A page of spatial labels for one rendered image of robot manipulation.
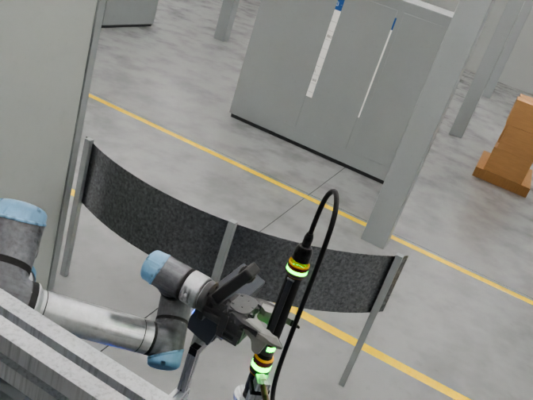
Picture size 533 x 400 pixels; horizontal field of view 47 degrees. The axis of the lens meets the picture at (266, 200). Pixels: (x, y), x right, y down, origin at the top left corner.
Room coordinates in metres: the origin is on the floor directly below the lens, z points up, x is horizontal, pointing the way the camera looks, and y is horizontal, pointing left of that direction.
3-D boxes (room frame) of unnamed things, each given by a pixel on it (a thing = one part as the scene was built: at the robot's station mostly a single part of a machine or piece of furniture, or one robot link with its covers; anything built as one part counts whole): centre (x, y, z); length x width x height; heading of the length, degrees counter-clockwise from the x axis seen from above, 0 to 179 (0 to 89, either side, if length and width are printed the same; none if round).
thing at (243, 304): (1.09, 0.00, 1.63); 0.12 x 0.08 x 0.09; 71
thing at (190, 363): (1.67, 0.07, 0.96); 0.03 x 0.03 x 0.20; 71
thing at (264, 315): (1.10, -0.11, 1.64); 0.09 x 0.03 x 0.06; 93
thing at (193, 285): (1.11, 0.08, 1.64); 0.08 x 0.05 x 0.08; 161
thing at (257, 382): (1.05, -0.10, 1.50); 0.09 x 0.07 x 0.10; 16
